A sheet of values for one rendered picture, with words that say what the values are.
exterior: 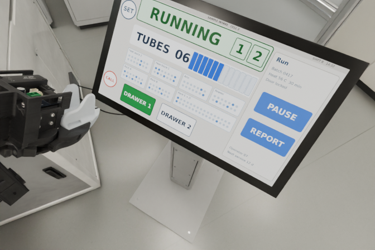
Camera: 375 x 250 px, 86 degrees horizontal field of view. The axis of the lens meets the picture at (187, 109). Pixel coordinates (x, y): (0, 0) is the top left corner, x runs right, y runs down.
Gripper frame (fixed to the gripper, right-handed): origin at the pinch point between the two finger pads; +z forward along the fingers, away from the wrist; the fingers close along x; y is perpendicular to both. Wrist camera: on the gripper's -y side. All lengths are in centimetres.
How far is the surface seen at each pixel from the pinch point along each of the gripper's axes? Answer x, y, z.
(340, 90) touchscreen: -36.9, 19.9, 14.9
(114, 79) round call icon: 7.8, 2.2, 14.7
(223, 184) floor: -38, -62, 97
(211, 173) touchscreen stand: -28, -58, 96
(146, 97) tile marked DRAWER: -2.1, 1.9, 14.7
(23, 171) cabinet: 39, -51, 19
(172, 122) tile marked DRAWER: -10.4, -0.8, 14.7
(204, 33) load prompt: -9.7, 20.2, 14.8
